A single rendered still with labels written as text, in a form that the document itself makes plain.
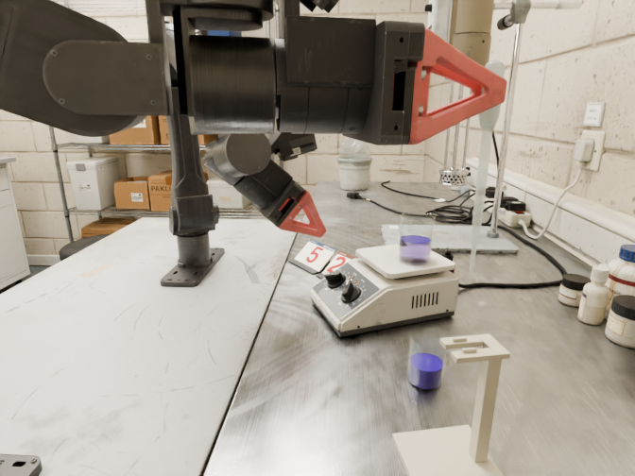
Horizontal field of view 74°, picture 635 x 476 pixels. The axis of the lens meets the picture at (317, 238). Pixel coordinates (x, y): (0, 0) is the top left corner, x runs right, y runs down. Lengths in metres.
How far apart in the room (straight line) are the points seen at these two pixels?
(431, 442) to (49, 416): 0.40
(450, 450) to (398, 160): 2.73
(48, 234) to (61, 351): 3.29
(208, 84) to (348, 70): 0.08
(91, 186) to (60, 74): 2.89
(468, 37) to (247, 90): 0.79
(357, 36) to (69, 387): 0.50
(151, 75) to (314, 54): 0.09
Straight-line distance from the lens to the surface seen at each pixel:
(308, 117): 0.26
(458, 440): 0.47
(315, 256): 0.87
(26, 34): 0.26
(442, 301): 0.67
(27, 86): 0.26
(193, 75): 0.26
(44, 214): 3.91
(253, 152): 0.52
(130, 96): 0.25
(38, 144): 3.81
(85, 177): 3.13
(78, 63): 0.25
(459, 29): 1.02
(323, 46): 0.26
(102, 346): 0.67
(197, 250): 0.86
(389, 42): 0.25
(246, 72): 0.26
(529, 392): 0.57
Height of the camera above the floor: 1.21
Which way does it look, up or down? 17 degrees down
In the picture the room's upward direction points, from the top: straight up
